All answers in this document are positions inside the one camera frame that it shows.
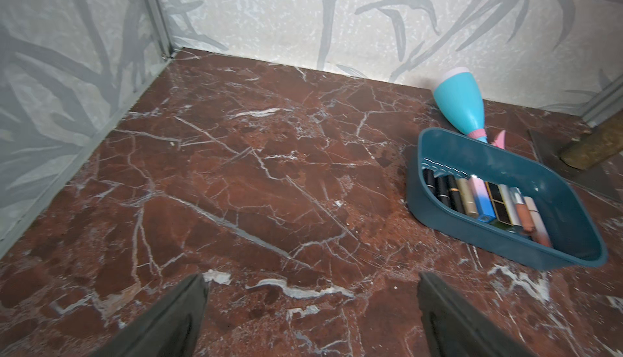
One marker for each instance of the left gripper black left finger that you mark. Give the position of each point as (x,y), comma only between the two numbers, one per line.
(171,327)

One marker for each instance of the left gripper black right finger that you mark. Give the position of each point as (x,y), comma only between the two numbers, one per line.
(453,327)

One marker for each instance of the blue pink lipstick tube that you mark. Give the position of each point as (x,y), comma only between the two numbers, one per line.
(482,199)

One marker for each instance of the black lipstick sideways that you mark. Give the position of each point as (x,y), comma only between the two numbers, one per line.
(454,194)

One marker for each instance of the beige lipstick tube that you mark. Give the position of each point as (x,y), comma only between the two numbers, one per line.
(467,197)

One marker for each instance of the light pink lipstick tube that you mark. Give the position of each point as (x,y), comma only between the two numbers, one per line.
(540,233)

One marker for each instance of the rose lipstick tube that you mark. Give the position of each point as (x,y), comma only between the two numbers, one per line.
(522,210)

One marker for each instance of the silver lipstick tube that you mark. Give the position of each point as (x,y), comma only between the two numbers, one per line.
(510,206)

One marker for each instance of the teal plastic storage box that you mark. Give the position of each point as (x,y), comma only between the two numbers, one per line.
(575,238)

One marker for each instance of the pink artificial blossom tree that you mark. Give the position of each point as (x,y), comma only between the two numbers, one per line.
(582,161)

